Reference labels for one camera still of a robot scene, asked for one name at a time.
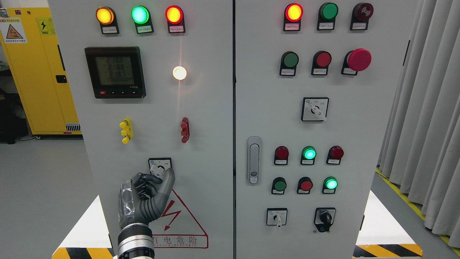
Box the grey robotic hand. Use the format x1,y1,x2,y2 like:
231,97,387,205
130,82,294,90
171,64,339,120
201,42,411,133
119,168,175,229

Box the white rotary light switch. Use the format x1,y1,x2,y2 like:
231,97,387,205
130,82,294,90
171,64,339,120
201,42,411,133
148,158,171,179

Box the green lit indicator light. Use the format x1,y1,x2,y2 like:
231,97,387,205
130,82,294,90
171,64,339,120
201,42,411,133
131,5,154,34

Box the red electric danger warning sticker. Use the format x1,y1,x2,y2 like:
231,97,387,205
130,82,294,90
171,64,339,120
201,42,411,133
149,190,209,249

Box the yellow terminal connector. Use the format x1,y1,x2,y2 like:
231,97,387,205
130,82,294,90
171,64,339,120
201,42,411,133
119,117,133,144

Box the red terminal connector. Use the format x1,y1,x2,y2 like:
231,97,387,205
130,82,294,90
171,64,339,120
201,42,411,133
180,117,190,143

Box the black digital power meter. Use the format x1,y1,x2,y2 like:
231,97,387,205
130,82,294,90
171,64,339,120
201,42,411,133
85,46,146,99

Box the small clear lamp bulb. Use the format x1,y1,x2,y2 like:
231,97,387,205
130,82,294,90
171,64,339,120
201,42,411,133
172,66,188,81

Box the dark red indicator left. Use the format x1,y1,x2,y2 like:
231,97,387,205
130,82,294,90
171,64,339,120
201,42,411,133
274,146,289,165

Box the dark red indicator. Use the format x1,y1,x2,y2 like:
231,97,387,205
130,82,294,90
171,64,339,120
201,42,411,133
274,146,289,165
326,145,344,165

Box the grey electrical control cabinet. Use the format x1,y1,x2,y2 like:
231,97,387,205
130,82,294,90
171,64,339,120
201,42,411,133
48,0,421,259

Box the red push button lower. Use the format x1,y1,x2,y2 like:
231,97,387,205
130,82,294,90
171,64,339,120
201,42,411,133
297,177,313,195

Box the red push button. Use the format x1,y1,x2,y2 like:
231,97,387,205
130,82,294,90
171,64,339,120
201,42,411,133
297,177,313,195
311,50,332,76

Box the green lit indicator middle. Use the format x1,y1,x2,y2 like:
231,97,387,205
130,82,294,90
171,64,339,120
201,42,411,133
300,146,317,165

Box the orange indicator light top left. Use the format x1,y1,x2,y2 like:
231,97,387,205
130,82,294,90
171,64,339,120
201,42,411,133
96,6,119,35

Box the red lit indicator light left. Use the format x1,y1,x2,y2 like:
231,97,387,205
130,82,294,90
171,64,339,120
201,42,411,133
165,5,185,34

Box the red lit indicator light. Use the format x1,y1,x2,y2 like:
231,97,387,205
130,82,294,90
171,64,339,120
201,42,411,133
283,3,303,32
165,5,185,34

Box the green lit push button lower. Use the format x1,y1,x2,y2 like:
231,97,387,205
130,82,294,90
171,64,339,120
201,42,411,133
322,176,338,195

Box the dark red indicator right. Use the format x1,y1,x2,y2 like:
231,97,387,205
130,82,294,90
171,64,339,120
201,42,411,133
326,145,344,165

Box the yellow safety storage cabinet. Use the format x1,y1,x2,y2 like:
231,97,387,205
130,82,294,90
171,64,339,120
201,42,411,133
1,7,82,136

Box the green push button upper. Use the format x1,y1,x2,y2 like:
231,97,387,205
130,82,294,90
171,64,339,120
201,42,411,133
279,51,299,77

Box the red push button upper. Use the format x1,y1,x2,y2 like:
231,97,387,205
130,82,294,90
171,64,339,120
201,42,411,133
311,50,332,76

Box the red lit indicator light right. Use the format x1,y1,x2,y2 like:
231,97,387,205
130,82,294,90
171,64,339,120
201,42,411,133
283,3,303,32

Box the red emergency stop mushroom button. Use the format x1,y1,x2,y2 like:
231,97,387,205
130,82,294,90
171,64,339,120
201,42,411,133
341,48,372,76

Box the green unlit indicator top right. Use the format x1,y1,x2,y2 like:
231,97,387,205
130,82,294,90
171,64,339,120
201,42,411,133
317,2,339,31

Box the grey curtain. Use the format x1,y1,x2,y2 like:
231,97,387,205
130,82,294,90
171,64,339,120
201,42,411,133
378,0,460,248

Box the dark red buzzer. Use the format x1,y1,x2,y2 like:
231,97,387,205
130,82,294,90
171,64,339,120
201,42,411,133
350,2,374,31

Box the grey cabinet door handle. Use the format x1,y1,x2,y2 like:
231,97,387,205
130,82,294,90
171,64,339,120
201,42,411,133
247,136,262,185

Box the white selector switch lower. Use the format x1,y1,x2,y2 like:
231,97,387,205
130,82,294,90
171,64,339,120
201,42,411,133
266,208,288,227

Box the white selector switch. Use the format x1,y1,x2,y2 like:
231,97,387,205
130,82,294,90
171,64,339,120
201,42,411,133
301,97,329,122
266,208,288,227

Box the black knob selector switch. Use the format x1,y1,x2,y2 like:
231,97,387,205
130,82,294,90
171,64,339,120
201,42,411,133
313,208,336,233

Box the white selector switch upper right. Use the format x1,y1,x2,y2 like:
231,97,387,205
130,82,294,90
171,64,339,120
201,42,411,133
301,97,329,122

